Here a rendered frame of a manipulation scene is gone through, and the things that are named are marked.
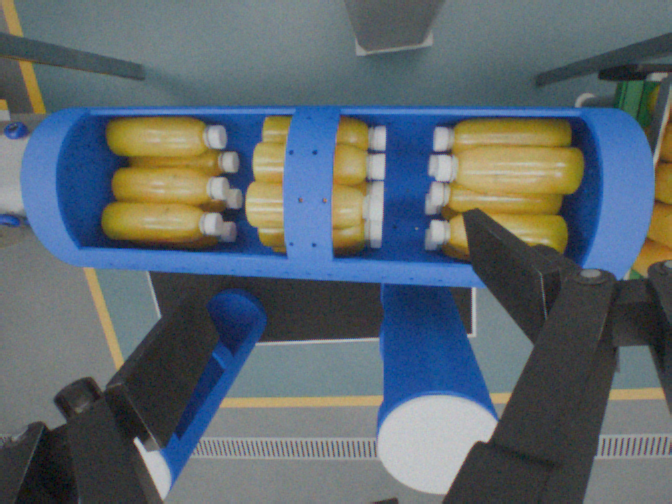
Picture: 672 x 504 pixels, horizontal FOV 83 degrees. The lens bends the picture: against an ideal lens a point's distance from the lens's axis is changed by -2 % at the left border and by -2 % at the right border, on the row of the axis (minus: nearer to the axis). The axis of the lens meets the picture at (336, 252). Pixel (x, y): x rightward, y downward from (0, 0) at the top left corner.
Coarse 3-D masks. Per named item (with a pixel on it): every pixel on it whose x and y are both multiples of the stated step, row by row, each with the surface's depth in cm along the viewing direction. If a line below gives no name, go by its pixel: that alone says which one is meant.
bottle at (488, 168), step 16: (464, 160) 57; (480, 160) 56; (496, 160) 56; (512, 160) 56; (528, 160) 55; (544, 160) 55; (560, 160) 55; (576, 160) 55; (464, 176) 58; (480, 176) 57; (496, 176) 56; (512, 176) 56; (528, 176) 56; (544, 176) 55; (560, 176) 55; (576, 176) 55; (496, 192) 59; (512, 192) 59; (528, 192) 58; (544, 192) 58; (560, 192) 57
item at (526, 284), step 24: (480, 216) 16; (480, 240) 16; (504, 240) 13; (480, 264) 17; (504, 264) 13; (528, 264) 12; (552, 264) 11; (504, 288) 14; (528, 288) 12; (552, 288) 11; (528, 312) 12; (528, 336) 13
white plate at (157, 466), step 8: (136, 440) 97; (144, 456) 98; (152, 456) 98; (160, 456) 98; (152, 464) 99; (160, 464) 98; (152, 472) 100; (160, 472) 99; (168, 472) 100; (160, 480) 100; (168, 480) 100; (160, 488) 101; (168, 488) 101
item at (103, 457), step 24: (72, 384) 12; (96, 384) 12; (72, 408) 12; (96, 408) 12; (72, 432) 11; (96, 432) 11; (120, 432) 11; (72, 456) 10; (96, 456) 10; (120, 456) 9; (96, 480) 9; (120, 480) 9; (144, 480) 10
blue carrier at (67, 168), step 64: (64, 128) 58; (256, 128) 72; (320, 128) 54; (576, 128) 65; (640, 128) 50; (64, 192) 64; (320, 192) 52; (384, 192) 78; (576, 192) 65; (640, 192) 47; (64, 256) 63; (128, 256) 61; (192, 256) 59; (256, 256) 58; (320, 256) 56; (384, 256) 74; (448, 256) 73; (576, 256) 64
